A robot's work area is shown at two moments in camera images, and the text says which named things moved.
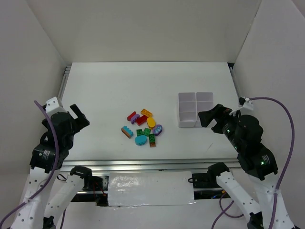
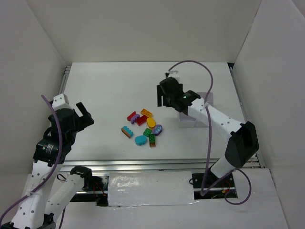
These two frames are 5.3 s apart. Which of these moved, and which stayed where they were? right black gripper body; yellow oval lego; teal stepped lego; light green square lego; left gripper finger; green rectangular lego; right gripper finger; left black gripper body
Moved: right black gripper body; left gripper finger; right gripper finger
Stayed: left black gripper body; green rectangular lego; yellow oval lego; light green square lego; teal stepped lego
